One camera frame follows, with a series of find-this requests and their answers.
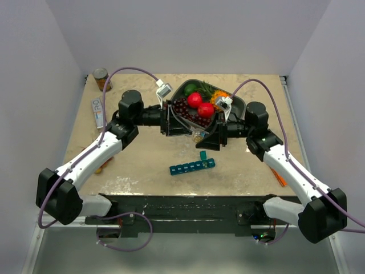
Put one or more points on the clear pill bottle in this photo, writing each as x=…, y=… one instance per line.
x=197, y=135

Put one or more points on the red cherry cluster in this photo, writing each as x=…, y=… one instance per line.
x=104, y=165

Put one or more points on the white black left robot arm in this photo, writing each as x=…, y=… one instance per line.
x=58, y=190

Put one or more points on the red pomegranate right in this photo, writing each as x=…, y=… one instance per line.
x=205, y=110

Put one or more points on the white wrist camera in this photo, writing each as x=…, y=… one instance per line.
x=224, y=103
x=162, y=91

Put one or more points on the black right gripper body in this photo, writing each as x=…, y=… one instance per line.
x=232, y=129

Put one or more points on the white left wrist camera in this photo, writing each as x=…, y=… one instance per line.
x=162, y=91

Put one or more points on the dark red grape bunch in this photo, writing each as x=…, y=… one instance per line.
x=181, y=108

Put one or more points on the silver toothpaste box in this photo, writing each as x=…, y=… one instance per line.
x=97, y=109

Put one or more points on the green lime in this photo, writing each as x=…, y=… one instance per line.
x=189, y=89

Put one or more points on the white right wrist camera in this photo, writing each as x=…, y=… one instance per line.
x=224, y=103

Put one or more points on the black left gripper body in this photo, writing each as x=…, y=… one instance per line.
x=155, y=117

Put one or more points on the tin food can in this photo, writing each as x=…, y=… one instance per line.
x=100, y=76

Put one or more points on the teal weekly pill organizer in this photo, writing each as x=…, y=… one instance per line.
x=203, y=164

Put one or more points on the red pomegranate left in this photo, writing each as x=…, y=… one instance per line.
x=194, y=100

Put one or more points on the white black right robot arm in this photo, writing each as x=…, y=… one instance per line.
x=321, y=210

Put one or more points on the black table front rail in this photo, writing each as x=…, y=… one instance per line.
x=185, y=214

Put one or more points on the orange cardboard box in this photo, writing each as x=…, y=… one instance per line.
x=280, y=179

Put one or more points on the red pomegranate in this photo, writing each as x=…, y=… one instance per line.
x=194, y=100
x=205, y=110

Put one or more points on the orange pineapple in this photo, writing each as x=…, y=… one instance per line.
x=209, y=92

